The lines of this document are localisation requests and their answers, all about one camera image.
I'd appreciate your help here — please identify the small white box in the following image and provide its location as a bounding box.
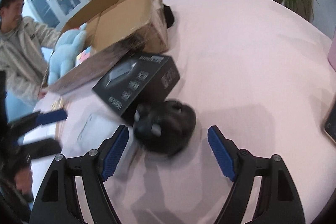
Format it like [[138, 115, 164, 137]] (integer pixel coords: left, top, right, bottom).
[[76, 113, 116, 144]]

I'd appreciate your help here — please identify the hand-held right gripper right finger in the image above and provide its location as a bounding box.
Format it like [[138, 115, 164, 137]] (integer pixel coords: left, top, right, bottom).
[[207, 126, 306, 224]]

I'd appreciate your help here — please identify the black charger box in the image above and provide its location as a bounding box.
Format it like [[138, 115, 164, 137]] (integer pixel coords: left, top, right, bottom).
[[91, 54, 180, 126]]

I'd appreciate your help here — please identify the black round fuzzy object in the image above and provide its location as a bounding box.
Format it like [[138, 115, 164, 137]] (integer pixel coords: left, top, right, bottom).
[[133, 100, 197, 157]]

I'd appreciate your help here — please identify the cardboard box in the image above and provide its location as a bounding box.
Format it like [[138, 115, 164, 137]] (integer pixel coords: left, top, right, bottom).
[[41, 0, 169, 95]]

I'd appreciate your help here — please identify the person's left hand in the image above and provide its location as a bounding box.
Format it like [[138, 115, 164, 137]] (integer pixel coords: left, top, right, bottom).
[[14, 169, 34, 201]]

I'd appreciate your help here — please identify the phone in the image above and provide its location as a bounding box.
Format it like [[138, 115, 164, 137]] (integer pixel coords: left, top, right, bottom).
[[323, 98, 336, 147]]

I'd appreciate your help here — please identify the blue plush toy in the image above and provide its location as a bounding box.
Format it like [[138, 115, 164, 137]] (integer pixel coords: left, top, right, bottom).
[[48, 22, 88, 85]]

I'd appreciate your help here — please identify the pastel puzzle cube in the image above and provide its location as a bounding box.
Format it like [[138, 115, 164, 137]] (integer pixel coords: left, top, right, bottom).
[[75, 47, 92, 67]]

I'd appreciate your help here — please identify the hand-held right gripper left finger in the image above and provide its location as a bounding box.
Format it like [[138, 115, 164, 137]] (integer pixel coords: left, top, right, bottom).
[[29, 125, 130, 224]]

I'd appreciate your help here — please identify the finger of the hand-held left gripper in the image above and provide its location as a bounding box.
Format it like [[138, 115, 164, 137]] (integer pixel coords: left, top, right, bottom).
[[18, 138, 62, 161], [8, 109, 68, 139]]

